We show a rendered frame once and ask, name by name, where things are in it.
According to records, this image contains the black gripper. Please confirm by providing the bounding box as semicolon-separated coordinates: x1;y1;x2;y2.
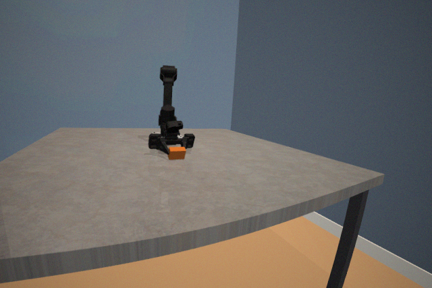
148;127;195;154

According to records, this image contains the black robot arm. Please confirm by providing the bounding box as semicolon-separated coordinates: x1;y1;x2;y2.
158;65;183;137

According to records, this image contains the orange block with black square face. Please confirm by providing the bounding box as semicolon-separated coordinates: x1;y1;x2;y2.
168;147;186;160

